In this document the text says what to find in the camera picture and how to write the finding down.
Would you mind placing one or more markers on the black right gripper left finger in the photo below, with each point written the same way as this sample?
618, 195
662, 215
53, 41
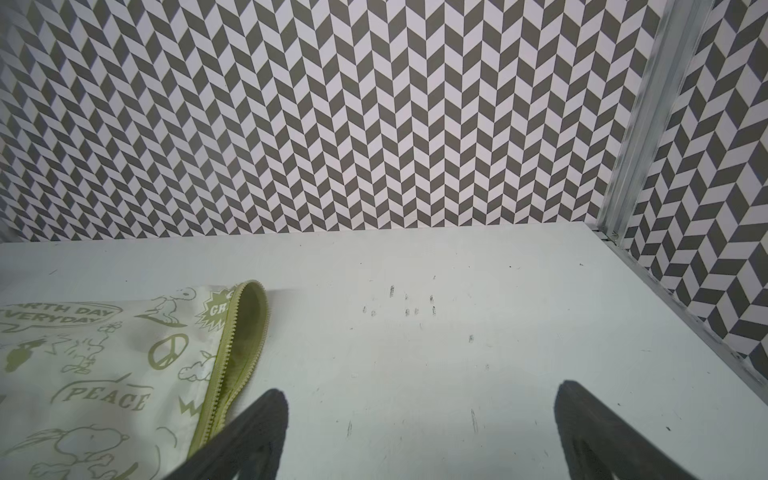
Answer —
249, 447

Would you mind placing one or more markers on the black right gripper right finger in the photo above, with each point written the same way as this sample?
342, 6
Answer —
598, 444

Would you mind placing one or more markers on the aluminium right corner post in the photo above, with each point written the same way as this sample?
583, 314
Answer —
680, 28

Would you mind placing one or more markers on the green and cream printed jacket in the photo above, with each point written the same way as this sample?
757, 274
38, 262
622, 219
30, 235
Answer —
124, 389

